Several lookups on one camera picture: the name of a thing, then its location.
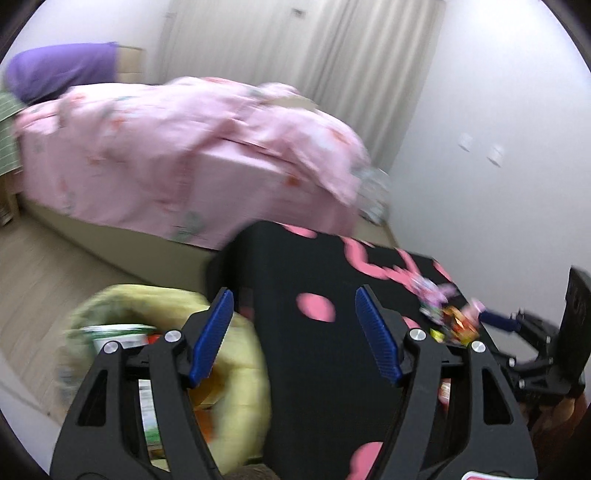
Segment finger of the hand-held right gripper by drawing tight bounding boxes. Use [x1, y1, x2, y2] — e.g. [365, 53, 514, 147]
[479, 309, 560, 355]
[496, 352, 562, 394]

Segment green checkered cloth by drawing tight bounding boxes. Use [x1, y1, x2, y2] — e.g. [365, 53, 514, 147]
[0, 89, 25, 175]

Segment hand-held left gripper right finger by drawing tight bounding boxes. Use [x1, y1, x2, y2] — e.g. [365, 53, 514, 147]
[354, 284, 539, 480]

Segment pink floral duvet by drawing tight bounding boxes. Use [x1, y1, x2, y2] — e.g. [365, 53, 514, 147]
[13, 76, 371, 209]

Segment white pleated curtain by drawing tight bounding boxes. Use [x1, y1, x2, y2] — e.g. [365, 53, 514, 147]
[156, 0, 447, 172]

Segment white plastic bag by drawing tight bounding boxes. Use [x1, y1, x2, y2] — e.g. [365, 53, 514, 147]
[357, 167, 391, 225]

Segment yellow red snack wrapper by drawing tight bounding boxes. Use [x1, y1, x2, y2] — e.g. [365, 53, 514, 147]
[431, 304, 484, 348]

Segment pink purple wrapper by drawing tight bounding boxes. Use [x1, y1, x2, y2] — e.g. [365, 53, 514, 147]
[413, 274, 459, 322]

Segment yellow plastic trash bag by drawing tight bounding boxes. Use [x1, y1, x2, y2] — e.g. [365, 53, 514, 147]
[56, 283, 271, 477]

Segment person's right hand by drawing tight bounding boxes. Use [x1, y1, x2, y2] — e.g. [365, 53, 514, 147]
[524, 396, 579, 445]

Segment beige pillow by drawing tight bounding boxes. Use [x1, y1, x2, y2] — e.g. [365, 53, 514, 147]
[262, 85, 320, 112]

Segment purple pillow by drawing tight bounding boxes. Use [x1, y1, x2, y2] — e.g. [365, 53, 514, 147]
[4, 42, 119, 105]

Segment white green container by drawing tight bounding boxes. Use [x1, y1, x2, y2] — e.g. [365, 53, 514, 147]
[80, 324, 159, 352]

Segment black pink-print tablecloth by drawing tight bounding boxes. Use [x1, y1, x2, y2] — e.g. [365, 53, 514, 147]
[205, 220, 557, 480]

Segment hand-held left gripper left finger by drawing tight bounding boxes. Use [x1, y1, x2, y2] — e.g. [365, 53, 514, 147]
[50, 287, 235, 480]

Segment bed with pink sheet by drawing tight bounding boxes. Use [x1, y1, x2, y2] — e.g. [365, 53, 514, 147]
[8, 45, 394, 274]

